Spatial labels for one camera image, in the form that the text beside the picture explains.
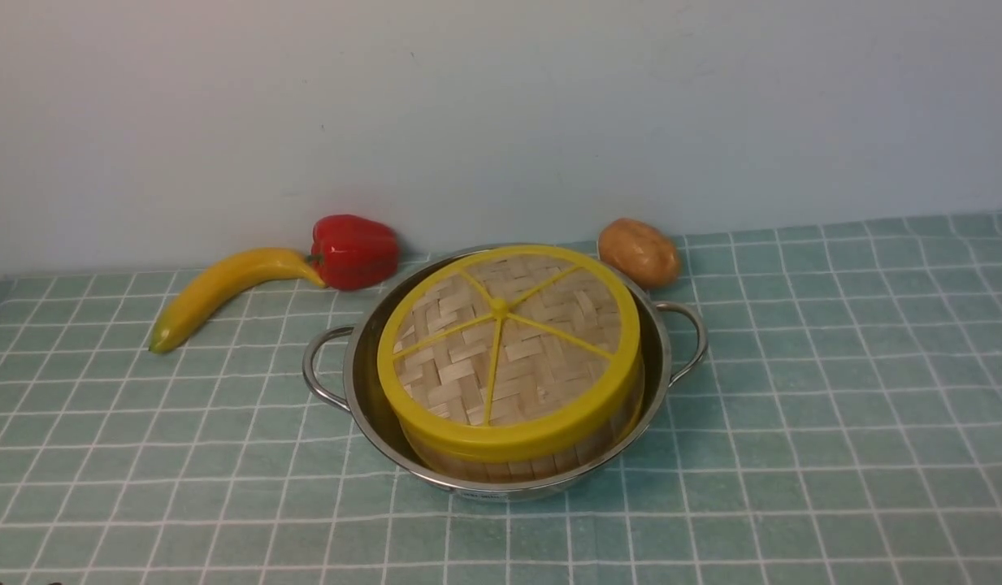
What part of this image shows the yellow plastic banana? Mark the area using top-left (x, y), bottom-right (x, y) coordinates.
top-left (148, 247), bottom-right (326, 354)

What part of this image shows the yellow-rimmed bamboo steamer basket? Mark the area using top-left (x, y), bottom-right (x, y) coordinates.
top-left (403, 375), bottom-right (644, 483)

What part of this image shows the stainless steel pot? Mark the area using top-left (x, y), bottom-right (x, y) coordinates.
top-left (302, 244), bottom-right (709, 503)

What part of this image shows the woven bamboo steamer lid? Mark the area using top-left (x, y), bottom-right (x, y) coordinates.
top-left (375, 245), bottom-right (644, 462)

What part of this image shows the brown potato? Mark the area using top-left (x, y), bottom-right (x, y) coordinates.
top-left (596, 218), bottom-right (683, 290)

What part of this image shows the green checkered tablecloth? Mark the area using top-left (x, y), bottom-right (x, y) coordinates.
top-left (0, 212), bottom-right (1002, 584)

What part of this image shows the red bell pepper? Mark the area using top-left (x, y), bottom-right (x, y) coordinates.
top-left (309, 214), bottom-right (400, 290)

